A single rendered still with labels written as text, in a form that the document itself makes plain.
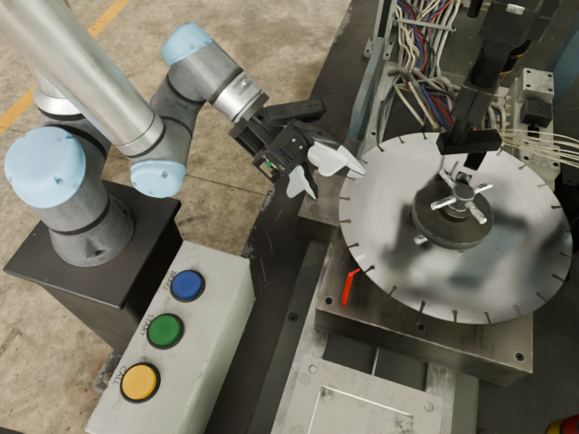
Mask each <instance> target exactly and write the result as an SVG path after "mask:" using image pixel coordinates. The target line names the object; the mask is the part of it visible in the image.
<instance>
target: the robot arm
mask: <svg viewBox="0 0 579 434"><path fill-rule="evenodd" d="M0 35H2V37H3V38H4V39H5V40H6V41H8V43H9V44H10V45H11V46H12V47H14V48H15V49H16V50H17V51H18V52H19V53H20V54H21V55H22V56H23V57H24V58H25V59H26V60H27V63H28V66H29V68H30V70H31V72H32V73H33V76H34V79H35V81H36V85H35V86H34V88H33V98H34V102H35V104H36V106H37V108H38V110H39V111H40V114H41V116H42V123H41V124H40V127H38V128H36V129H33V130H31V131H28V132H27V133H26V137H25V138H22V137H20V138H18V139H17V140H16V141H15V142H14V143H13V145H12V146H11V147H10V149H9V150H8V152H7V155H6V158H5V162H4V170H5V174H6V177H7V178H8V180H9V182H10V184H11V185H12V187H13V189H14V191H15V192H16V193H17V195H18V196H19V197H20V198H21V199H22V200H23V201H24V202H26V203H27V204H28V205H29V206H30V207H31V208H32V209H33V211H34V212H35V213H36V214H37V215H38V216H39V218H40V219H41V220H42V221H43V222H44V223H45V224H46V225H47V227H48V229H49V232H50V236H51V242H52V245H53V248H54V250H55V251H56V252H57V253H58V254H59V255H60V256H61V257H62V259H64V260H65V261H66V262H67V263H69V264H72V265H75V266H79V267H91V266H96V265H99V264H104V263H106V262H108V261H110V260H111V259H113V258H115V257H116V256H118V255H119V254H120V253H121V252H122V251H123V250H124V249H125V248H126V247H127V246H128V244H129V242H130V240H131V238H132V237H133V234H134V219H133V216H132V215H131V214H130V212H129V210H128V208H127V207H126V206H125V205H124V204H123V203H122V202H121V201H119V200H118V199H116V198H115V197H113V196H112V195H111V194H109V193H108V192H107V190H106V189H105V188H104V186H103V184H102V182H101V175H102V172H103V168H104V166H105V163H106V160H107V157H108V155H109V150H110V148H111V146H112V144H113V145H115V146H116V147H117V148H118V149H119V150H120V151H121V152H122V153H123V154H124V155H125V156H126V157H127V158H128V159H129V160H130V161H131V162H132V163H133V166H132V167H131V176H130V178H131V181H132V185H133V186H134V187H135V188H136V189H137V190H138V191H139V192H141V193H143V194H145V195H149V196H152V197H158V198H164V197H169V196H172V195H175V194H176V193H177V192H178V191H179V190H180V188H181V185H182V182H183V179H184V175H185V174H186V171H187V170H186V165H187V161H188V156H189V152H190V145H191V141H192V138H193V133H194V129H195V125H196V118H197V115H198V113H199V111H200V110H201V108H202V107H203V105H204V104H205V103H206V101H208V102H209V103H210V104H211V105H212V106H213V107H214V108H215V109H216V110H217V111H218V112H219V113H220V114H221V115H222V116H223V117H225V118H226V119H227V120H228V121H229V122H230V123H232V122H235V123H234V126H233V128H232V129H231V130H230V131H229V133H228V134H229V135H230V136H231V137H232V138H233V139H234V140H235V141H236V142H237V143H238V144H239V145H240V146H241V147H242V148H243V149H245V150H246V151H247V152H248V153H249V154H250V155H251V156H252V157H253V158H254V160H253V161H252V164H253V165H254V166H255V167H256V168H257V169H258V170H259V171H260V172H261V173H262V174H263V175H264V176H266V177H267V178H268V179H269V180H270V181H271V182H272V183H273V184H274V183H275V182H276V181H277V180H278V178H279V177H284V176H288V175H289V179H290V180H289V186H288V188H287V195H288V197H290V198H292V197H294V196H295V195H297V194H299V193H300V192H301V191H303V190H304V189H305V190H306V191H307V192H308V193H309V194H310V195H311V196H313V197H314V198H315V199H317V198H318V186H317V185H316V183H315V182H314V179H313V176H312V175H311V174H310V173H309V170H308V162H307V161H306V160H305V158H306V156H305V155H306V154H307V153H308V154H309V156H310V157H311V158H314V159H316V160H317V161H318V162H319V170H318V171H319V173H320V174H322V175H323V176H327V177H328V176H331V175H332V174H334V173H335V172H336V171H338V170H340V169H341V168H342V167H344V166H345V165H346V166H348V167H349V168H350V169H352V170H353V171H356V172H358V173H360V174H362V175H364V174H365V169H364V168H363V166H362V165H361V164H360V163H359V162H358V161H357V160H356V159H355V158H354V157H353V156H352V155H351V154H350V153H349V152H348V151H347V150H346V149H345V148H344V147H343V146H342V145H341V144H340V143H339V142H338V141H337V140H336V139H335V138H333V137H332V136H331V135H329V134H328V133H326V132H325V131H323V130H321V129H319V128H318V127H313V126H310V125H307V124H305V123H311V122H315V121H318V120H319V119H320V118H321V116H322V115H323V114H324V113H325V112H326V111H327V109H326V106H325V104H324V102H323V99H322V97H321V98H315V99H308V100H304V101H299V102H288V103H282V104H277V105H271V106H266V107H264V104H265V103H266V102H267V101H268V100H269V99H270V97H269V96H268V95H267V94H266V93H265V92H263V93H261V91H262V88H261V87H260V86H259V85H258V84H257V83H256V82H255V81H254V80H253V79H252V78H251V77H250V76H249V75H248V74H247V73H246V72H245V71H244V70H243V69H242V68H241V67H240V66H239V65H238V64H237V63H236V62H235V61H234V60H233V58H232V57H231V56H230V55H229V54H228V53H227V52H226V51H225V50H224V49H223V48H222V47H221V46H220V45H219V44H218V43H217V42H216V41H215V39H214V38H213V37H210V36H209V35H208V34H207V33H206V32H205V31H204V30H203V29H202V28H200V27H199V26H198V25H197V24H196V23H194V22H186V23H184V24H182V25H180V26H179V27H178V28H176V29H175V30H174V31H173V32H172V33H171V34H170V36H169V37H168V38H167V40H166V41H165V43H164V45H163V46H162V51H161V55H162V57H163V59H164V60H165V61H166V62H167V64H168V65H170V66H171V67H170V69H169V71H168V72H167V74H166V76H165V78H164V80H163V81H162V83H161V85H160V86H159V88H158V89H157V91H156V92H155V93H154V94H153V96H152V97H151V99H150V101H149V103H148V102H147V101H146V100H145V99H144V97H143V96H142V95H141V94H140V93H139V91H138V90H137V89H135V87H134V86H133V85H132V84H131V82H130V81H129V80H128V79H127V77H126V76H125V75H124V74H123V73H122V71H121V70H120V69H119V68H118V66H117V65H116V64H115V63H114V61H113V60H112V59H111V58H110V57H109V55H108V54H107V53H106V52H105V51H104V50H103V49H102V48H101V46H100V45H99V44H98V43H97V41H96V40H95V39H94V38H93V37H92V35H91V34H90V33H89V32H88V30H87V29H86V28H85V27H84V25H83V24H82V23H81V22H80V21H79V19H78V18H77V17H76V16H75V15H74V14H73V13H72V8H71V5H70V2H69V0H0ZM264 161H265V165H266V166H267V167H268V168H269V167H271V168H272V171H271V172H270V173H271V174H272V177H269V176H268V175H267V174H266V173H265V172H264V171H263V170H262V169H261V168H260V167H259V166H260V165H261V164H262V163H263V162H264Z"/></svg>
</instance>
